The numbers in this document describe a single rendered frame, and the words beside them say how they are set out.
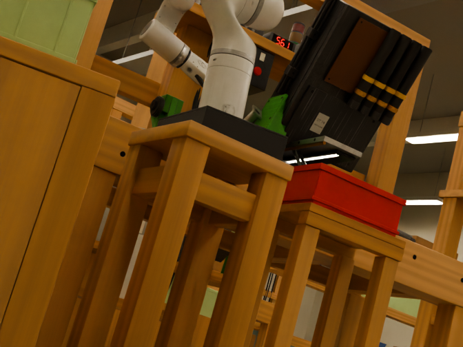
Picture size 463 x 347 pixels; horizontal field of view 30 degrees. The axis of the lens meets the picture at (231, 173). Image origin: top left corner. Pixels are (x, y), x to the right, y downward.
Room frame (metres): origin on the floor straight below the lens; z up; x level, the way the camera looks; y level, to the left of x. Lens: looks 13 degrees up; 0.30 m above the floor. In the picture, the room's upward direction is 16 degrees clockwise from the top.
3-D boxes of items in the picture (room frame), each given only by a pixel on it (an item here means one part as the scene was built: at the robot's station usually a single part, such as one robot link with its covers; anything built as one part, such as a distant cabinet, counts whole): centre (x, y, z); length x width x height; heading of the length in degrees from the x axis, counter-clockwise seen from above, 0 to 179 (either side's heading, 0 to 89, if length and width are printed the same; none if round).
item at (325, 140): (2.91, -0.24, 1.11); 0.39 x 0.16 x 0.03; 27
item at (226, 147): (2.17, 0.07, 0.83); 0.32 x 0.32 x 0.04; 30
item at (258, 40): (3.19, -0.01, 1.52); 0.90 x 0.25 x 0.04; 117
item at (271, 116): (2.87, -0.09, 1.17); 0.13 x 0.12 x 0.20; 117
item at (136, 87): (3.29, 0.04, 1.23); 1.30 x 0.05 x 0.09; 117
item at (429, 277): (2.71, -0.25, 0.82); 1.50 x 0.14 x 0.15; 117
